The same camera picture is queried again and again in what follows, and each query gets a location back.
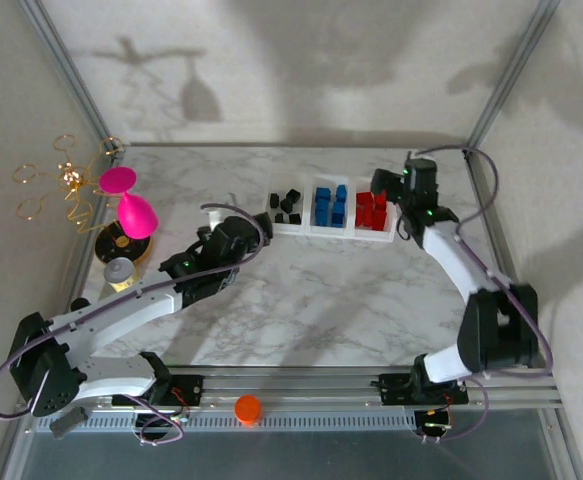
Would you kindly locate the aluminium back rail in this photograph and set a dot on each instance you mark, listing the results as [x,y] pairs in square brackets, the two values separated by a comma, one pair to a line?
[296,146]

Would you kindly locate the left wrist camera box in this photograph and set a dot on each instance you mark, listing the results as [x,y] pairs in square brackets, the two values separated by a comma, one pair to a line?
[216,218]

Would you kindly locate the aluminium frame post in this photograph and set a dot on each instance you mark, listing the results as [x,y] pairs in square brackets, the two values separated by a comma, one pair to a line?
[511,75]
[74,75]

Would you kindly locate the aluminium frame rail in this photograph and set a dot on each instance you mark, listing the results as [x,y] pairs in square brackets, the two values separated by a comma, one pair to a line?
[296,387]

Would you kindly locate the yellow tin with grey lid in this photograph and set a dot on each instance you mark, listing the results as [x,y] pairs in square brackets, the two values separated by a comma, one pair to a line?
[120,279]

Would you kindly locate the aluminium side rail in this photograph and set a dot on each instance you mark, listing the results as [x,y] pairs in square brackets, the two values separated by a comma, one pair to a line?
[487,195]

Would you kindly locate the pink plastic goblet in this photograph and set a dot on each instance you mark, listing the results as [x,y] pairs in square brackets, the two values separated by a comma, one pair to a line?
[136,215]

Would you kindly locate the red lego brick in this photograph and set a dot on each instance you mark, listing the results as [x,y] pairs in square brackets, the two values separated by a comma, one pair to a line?
[365,223]
[365,199]
[381,201]
[365,212]
[380,214]
[380,225]

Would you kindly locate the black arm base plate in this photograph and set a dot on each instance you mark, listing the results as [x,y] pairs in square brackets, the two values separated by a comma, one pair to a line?
[393,387]
[191,387]

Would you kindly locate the white three-compartment container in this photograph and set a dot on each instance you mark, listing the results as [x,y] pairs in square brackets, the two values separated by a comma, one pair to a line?
[307,205]

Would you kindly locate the grey black block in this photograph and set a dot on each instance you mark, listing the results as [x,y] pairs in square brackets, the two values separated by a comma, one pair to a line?
[68,422]

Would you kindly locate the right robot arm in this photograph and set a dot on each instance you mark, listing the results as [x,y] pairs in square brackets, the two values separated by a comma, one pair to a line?
[451,255]

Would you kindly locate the black lego brick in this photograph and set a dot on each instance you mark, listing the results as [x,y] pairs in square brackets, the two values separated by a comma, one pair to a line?
[273,200]
[294,218]
[279,217]
[285,204]
[292,195]

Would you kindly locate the small black bottle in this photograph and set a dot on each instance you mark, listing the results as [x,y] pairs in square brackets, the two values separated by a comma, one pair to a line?
[77,303]

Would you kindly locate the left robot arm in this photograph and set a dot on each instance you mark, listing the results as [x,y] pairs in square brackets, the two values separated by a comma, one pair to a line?
[121,315]

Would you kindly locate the orange plastic cap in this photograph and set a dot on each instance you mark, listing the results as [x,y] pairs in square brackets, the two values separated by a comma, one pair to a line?
[248,409]

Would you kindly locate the small lit circuit board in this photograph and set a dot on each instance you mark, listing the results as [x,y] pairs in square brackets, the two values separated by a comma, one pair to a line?
[173,421]
[438,426]

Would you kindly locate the blue lego brick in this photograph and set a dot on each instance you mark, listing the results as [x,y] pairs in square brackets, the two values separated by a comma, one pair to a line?
[322,207]
[339,219]
[322,219]
[339,207]
[341,192]
[323,194]

